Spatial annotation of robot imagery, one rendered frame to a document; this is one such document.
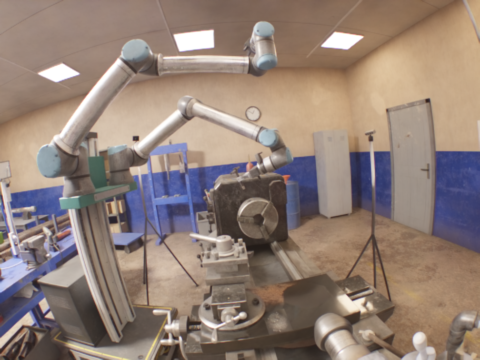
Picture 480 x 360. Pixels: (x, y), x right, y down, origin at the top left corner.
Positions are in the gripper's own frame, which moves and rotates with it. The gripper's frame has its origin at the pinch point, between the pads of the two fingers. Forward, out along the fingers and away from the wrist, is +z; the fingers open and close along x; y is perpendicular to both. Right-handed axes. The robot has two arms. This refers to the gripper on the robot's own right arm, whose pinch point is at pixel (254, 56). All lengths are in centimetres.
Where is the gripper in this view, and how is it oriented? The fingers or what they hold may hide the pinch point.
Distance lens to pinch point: 141.0
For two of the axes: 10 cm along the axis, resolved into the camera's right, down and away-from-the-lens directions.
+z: -0.9, -0.9, 9.9
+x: 8.1, 5.7, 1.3
